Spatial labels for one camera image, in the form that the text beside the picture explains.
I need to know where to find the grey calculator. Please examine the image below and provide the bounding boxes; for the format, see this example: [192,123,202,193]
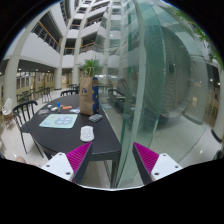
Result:
[89,114,103,122]

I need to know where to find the white computer mouse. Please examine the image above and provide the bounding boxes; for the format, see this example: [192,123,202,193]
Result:
[80,126,94,142]

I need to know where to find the brown paper bag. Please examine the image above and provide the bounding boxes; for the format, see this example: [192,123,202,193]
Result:
[79,67,99,116]

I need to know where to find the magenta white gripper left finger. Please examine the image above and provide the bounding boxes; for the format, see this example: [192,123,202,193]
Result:
[42,142,93,184]

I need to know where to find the light blue mouse pad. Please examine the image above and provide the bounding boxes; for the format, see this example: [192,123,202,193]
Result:
[39,114,78,129]

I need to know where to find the small blue bottle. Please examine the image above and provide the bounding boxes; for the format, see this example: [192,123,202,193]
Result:
[57,102,61,112]

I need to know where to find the white wicker chair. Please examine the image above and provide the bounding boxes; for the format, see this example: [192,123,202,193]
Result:
[2,98,13,121]

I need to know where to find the black wooden chair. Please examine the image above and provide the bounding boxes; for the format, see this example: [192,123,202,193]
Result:
[12,100,38,153]

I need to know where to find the black chair behind table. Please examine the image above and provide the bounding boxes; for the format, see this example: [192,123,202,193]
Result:
[60,90,78,97]

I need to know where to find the orange flat object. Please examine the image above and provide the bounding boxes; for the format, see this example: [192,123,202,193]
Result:
[62,106,72,110]

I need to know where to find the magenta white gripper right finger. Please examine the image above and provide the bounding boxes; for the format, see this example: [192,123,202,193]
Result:
[133,142,182,185]

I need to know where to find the green potted plant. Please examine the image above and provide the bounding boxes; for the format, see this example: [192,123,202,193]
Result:
[78,59,101,77]

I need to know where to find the glass partition panel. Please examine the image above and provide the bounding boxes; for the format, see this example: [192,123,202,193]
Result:
[117,0,222,188]

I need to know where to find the black round table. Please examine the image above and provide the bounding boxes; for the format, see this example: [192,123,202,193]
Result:
[27,93,123,189]

